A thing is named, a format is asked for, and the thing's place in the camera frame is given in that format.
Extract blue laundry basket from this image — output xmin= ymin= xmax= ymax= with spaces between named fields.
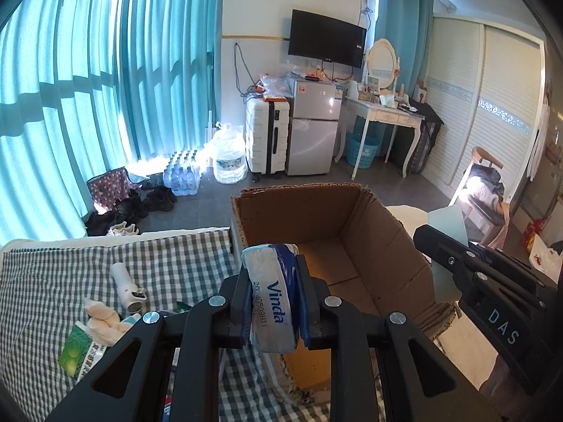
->
xmin=344 ymin=130 xmax=383 ymax=171

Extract bottled water pack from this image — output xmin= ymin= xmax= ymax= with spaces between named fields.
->
xmin=162 ymin=149 xmax=208 ymax=196

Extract white suitcase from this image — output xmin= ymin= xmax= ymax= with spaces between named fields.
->
xmin=245 ymin=98 xmax=290 ymax=176

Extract oval vanity mirror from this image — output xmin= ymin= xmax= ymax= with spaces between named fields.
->
xmin=366 ymin=38 xmax=400 ymax=90

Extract teal corner curtain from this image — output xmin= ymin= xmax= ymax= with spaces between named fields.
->
xmin=375 ymin=0 xmax=434 ymax=96

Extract cream lace sock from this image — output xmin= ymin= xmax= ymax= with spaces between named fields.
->
xmin=84 ymin=298 xmax=140 ymax=347

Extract cardboard box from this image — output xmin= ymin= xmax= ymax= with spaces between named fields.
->
xmin=230 ymin=182 xmax=459 ymax=395

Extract large water jug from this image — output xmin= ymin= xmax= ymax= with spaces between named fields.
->
xmin=210 ymin=123 xmax=247 ymax=185

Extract green 999 medicine box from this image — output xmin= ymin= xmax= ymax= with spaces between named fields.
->
xmin=58 ymin=322 xmax=108 ymax=382

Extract teal window curtain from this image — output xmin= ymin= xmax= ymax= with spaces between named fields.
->
xmin=1 ymin=0 xmax=222 ymax=242

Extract Vinda tissue pack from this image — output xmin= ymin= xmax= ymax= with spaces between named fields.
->
xmin=241 ymin=244 xmax=299 ymax=353

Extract black shoes pile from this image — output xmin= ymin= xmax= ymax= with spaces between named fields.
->
xmin=85 ymin=186 xmax=177 ymax=236

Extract wooden chair with clothes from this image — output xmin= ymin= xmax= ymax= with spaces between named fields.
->
xmin=449 ymin=147 xmax=511 ymax=250

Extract black wall television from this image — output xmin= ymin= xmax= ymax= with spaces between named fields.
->
xmin=288 ymin=9 xmax=366 ymax=69

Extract white vanity table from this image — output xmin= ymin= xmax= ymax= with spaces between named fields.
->
xmin=334 ymin=95 xmax=426 ymax=180

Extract silver mini fridge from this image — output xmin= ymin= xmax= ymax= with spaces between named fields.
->
xmin=286 ymin=77 xmax=342 ymax=176

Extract white louvered wardrobe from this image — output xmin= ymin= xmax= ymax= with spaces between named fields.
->
xmin=423 ymin=16 xmax=546 ymax=199

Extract white cylindrical bottle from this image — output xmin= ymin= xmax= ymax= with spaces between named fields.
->
xmin=110 ymin=262 xmax=147 ymax=314

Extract purple dotted bag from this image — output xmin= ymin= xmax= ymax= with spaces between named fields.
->
xmin=87 ymin=167 xmax=133 ymax=213

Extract white sneakers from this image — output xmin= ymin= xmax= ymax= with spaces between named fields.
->
xmin=107 ymin=221 xmax=140 ymax=236

